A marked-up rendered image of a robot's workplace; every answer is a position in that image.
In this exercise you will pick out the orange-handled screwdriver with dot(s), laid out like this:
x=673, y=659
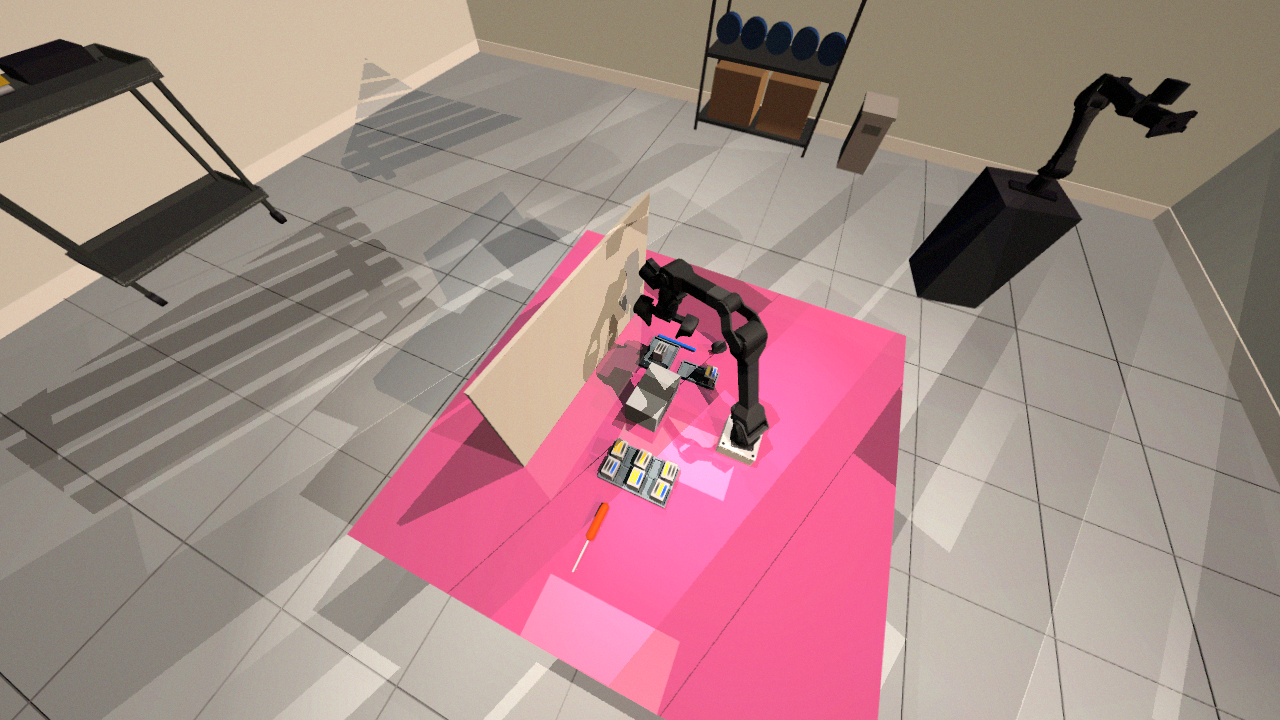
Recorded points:
x=593, y=528

